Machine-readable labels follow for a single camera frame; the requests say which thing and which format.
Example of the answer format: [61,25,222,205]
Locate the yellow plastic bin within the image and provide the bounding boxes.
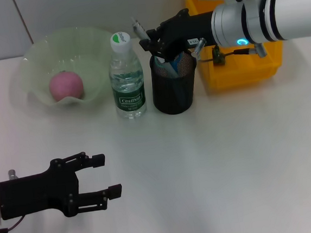
[181,0,288,96]

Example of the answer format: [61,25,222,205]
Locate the clear water bottle green label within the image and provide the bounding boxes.
[105,30,149,121]

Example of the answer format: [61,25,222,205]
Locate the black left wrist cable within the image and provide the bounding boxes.
[0,214,27,233]

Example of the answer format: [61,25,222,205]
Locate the blue and teal scissors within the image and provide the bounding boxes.
[154,52,189,109]

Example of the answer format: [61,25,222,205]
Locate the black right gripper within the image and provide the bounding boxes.
[136,5,219,64]

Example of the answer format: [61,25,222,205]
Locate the green glass fruit bowl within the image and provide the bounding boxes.
[4,23,118,113]

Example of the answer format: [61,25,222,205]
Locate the pink peach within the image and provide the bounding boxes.
[48,69,85,103]

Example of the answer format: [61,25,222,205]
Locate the black mesh pen holder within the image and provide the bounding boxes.
[147,49,202,118]

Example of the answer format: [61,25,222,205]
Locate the silver grey pen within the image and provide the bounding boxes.
[131,14,176,78]

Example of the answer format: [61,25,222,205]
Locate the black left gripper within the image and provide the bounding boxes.
[0,148,125,224]

